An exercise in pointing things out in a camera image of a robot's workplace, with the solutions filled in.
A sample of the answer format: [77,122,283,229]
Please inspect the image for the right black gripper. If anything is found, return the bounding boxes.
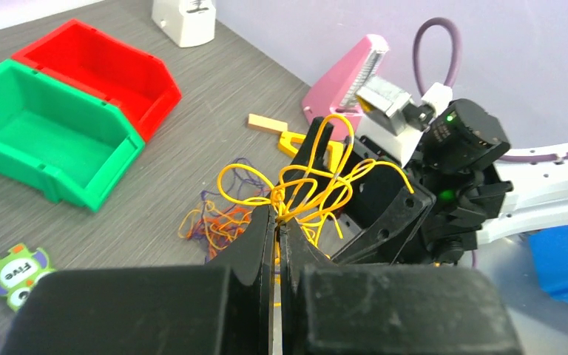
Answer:
[331,98,513,265]

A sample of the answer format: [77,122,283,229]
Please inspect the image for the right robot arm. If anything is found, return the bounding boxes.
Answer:
[334,99,568,264]

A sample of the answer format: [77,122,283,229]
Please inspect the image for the red plastic bin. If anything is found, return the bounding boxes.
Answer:
[12,19,182,142]

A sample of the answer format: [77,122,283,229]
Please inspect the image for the green owl tile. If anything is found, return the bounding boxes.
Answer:
[0,243,55,312]

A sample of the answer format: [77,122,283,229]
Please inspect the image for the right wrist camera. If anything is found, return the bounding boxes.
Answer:
[356,76,453,166]

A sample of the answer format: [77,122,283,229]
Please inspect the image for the pink metronome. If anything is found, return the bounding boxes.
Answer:
[301,34,389,128]

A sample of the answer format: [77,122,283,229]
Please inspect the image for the yellow triangle toy right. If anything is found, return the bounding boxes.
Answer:
[278,131,345,172]

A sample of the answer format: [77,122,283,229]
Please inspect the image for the coloured strings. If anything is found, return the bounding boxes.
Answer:
[177,156,270,260]

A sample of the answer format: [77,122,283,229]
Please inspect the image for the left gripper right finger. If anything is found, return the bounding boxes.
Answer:
[280,222,524,354]

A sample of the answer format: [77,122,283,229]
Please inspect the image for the white metronome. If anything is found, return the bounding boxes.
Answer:
[152,0,217,48]

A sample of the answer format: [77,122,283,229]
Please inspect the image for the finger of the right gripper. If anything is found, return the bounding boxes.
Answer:
[269,116,336,206]

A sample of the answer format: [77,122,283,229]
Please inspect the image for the wooden block right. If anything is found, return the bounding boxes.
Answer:
[247,114,288,135]

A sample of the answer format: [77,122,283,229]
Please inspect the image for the yellow string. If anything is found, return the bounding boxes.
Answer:
[216,114,416,260]

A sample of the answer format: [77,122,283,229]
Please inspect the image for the green plastic bin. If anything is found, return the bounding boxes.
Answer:
[0,60,145,212]

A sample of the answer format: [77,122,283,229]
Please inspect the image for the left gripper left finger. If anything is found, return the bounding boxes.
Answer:
[2,206,275,354]

